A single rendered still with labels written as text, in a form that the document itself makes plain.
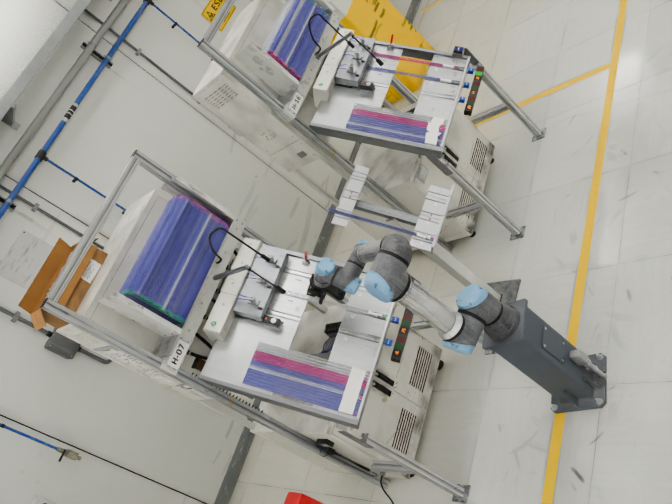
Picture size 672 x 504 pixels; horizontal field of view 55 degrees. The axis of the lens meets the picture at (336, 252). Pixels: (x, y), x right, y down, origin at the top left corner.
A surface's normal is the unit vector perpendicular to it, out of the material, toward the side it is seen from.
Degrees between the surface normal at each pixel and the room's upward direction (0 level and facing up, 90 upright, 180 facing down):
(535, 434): 0
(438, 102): 45
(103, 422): 90
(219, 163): 90
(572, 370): 90
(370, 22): 90
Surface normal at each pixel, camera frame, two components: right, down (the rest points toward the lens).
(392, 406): 0.63, -0.19
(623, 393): -0.72, -0.53
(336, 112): -0.07, -0.51
